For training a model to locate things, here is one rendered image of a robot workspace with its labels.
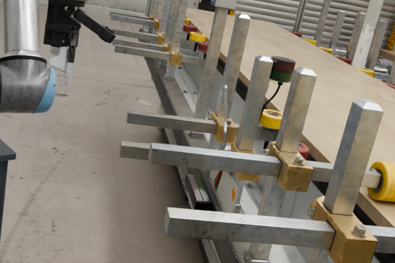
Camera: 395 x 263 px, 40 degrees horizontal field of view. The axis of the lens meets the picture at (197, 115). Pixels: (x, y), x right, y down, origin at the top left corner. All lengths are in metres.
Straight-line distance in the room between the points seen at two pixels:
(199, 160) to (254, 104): 0.34
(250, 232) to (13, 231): 1.85
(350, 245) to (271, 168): 0.29
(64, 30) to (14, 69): 0.44
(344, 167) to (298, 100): 0.25
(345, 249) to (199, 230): 0.21
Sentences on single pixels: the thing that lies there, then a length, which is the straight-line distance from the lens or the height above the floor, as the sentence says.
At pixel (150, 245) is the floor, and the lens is 2.55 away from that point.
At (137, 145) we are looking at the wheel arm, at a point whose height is 0.86.
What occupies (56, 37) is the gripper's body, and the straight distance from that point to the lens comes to 1.38.
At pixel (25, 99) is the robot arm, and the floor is 0.77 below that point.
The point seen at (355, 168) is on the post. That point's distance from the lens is 0.86.
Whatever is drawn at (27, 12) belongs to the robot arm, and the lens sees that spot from 1.84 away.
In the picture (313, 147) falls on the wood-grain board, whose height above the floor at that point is 0.90.
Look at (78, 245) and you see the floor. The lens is 2.48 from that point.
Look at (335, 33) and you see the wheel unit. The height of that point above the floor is 0.98.
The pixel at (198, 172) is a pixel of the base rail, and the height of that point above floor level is 0.69.
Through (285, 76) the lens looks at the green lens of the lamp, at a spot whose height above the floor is 1.07.
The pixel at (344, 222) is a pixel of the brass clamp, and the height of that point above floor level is 0.97.
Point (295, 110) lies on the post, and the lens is 1.06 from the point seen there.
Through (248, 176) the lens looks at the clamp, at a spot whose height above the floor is 0.83.
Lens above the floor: 1.32
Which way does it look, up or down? 17 degrees down
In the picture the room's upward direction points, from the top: 11 degrees clockwise
